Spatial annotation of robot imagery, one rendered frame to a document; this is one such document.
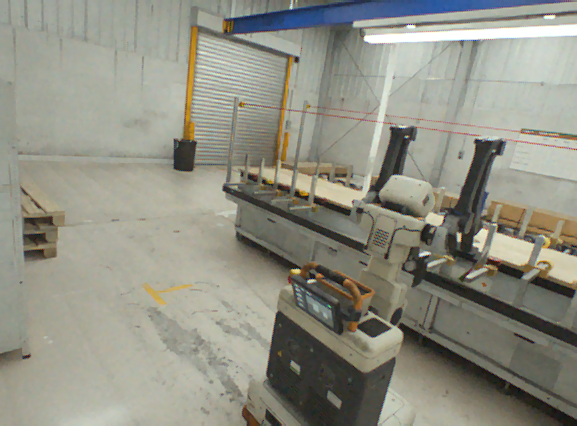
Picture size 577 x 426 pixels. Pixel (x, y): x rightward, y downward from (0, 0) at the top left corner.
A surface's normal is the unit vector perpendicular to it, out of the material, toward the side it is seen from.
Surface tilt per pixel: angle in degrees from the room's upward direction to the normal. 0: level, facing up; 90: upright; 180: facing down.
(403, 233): 82
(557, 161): 90
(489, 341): 90
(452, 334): 90
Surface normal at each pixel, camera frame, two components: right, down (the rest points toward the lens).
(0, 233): 0.66, 0.30
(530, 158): -0.74, 0.08
